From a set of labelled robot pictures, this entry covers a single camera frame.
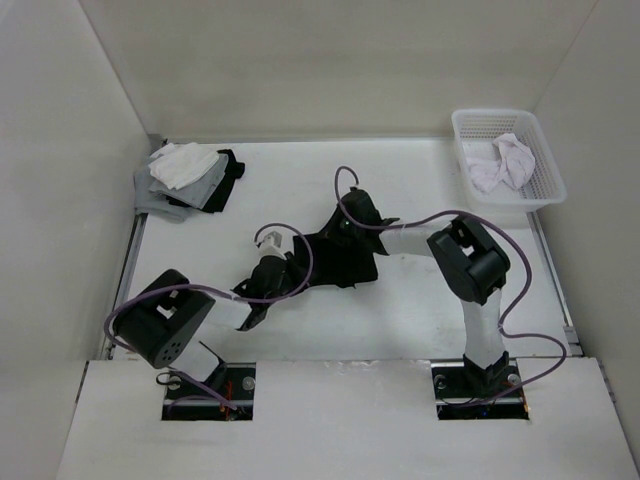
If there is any black tank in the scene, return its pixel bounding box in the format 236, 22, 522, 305
164, 149, 246, 213
304, 210, 378, 288

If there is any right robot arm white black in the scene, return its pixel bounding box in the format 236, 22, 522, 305
320, 188, 510, 396

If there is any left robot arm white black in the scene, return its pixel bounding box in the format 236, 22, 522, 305
106, 249, 315, 399

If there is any folded black tank top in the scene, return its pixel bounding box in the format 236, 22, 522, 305
164, 149, 246, 213

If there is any folded grey tank top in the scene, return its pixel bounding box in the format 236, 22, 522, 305
134, 154, 229, 223

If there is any folded white tank top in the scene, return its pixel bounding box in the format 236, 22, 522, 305
149, 142, 219, 190

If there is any white crumpled tank top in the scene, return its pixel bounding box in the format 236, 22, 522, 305
467, 133, 536, 194

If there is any white plastic basket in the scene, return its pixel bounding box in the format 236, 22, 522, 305
451, 109, 567, 213

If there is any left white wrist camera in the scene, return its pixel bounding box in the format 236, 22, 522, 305
256, 231, 286, 259

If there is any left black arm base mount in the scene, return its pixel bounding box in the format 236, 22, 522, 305
156, 355, 257, 422

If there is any left metal table rail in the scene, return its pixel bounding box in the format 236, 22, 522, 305
102, 212, 149, 361

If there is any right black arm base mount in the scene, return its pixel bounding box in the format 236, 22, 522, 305
431, 356, 529, 420

